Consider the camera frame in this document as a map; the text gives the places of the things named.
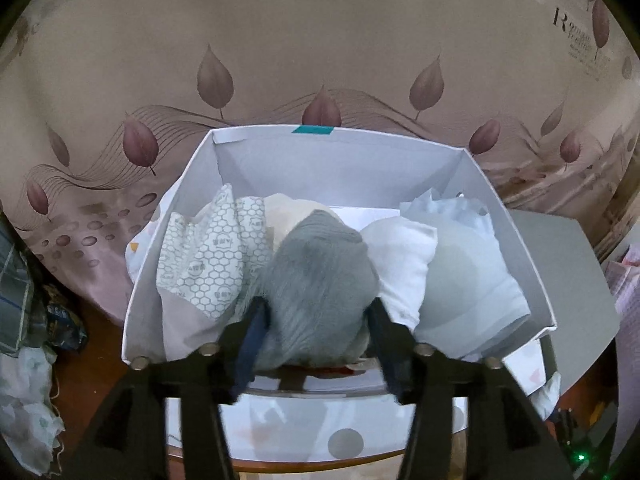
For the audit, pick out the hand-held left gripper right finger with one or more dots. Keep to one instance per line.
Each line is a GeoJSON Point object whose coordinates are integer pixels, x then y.
{"type": "Point", "coordinates": [389, 360]}

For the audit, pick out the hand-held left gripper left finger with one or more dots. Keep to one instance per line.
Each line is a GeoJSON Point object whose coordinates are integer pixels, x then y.
{"type": "Point", "coordinates": [252, 345]}

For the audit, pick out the grey underwear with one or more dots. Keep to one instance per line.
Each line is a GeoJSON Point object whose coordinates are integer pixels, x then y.
{"type": "Point", "coordinates": [315, 285]}

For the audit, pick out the plain white underwear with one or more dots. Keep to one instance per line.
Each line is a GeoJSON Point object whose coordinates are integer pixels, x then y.
{"type": "Point", "coordinates": [405, 270]}

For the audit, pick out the honeycomb print underwear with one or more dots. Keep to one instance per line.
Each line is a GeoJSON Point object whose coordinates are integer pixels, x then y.
{"type": "Point", "coordinates": [210, 260]}

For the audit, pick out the pale padded bra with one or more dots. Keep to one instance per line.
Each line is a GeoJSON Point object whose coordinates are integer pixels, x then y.
{"type": "Point", "coordinates": [470, 285]}

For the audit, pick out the cream knitted underwear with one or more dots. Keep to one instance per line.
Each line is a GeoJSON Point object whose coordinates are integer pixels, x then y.
{"type": "Point", "coordinates": [287, 215]}

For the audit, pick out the white shoe box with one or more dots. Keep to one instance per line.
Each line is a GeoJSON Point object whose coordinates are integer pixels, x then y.
{"type": "Point", "coordinates": [340, 170]}

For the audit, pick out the white dotted cover sheet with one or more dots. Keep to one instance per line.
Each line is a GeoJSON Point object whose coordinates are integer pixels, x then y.
{"type": "Point", "coordinates": [300, 425]}

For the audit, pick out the grey box lid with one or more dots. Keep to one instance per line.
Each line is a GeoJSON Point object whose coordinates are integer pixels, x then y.
{"type": "Point", "coordinates": [575, 285]}

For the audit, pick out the pink checked cloth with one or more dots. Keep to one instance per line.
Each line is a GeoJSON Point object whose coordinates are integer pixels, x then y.
{"type": "Point", "coordinates": [625, 280]}

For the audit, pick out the blue snack packet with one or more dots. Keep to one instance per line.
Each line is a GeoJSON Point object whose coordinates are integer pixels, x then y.
{"type": "Point", "coordinates": [62, 322]}

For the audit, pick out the white patterned cloth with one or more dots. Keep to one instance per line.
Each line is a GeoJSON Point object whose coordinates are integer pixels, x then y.
{"type": "Point", "coordinates": [25, 400]}

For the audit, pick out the grey plaid cloth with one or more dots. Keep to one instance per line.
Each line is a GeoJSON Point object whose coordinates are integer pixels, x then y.
{"type": "Point", "coordinates": [15, 300]}

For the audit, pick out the leaf print curtain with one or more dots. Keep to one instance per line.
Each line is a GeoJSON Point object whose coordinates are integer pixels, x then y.
{"type": "Point", "coordinates": [325, 35]}

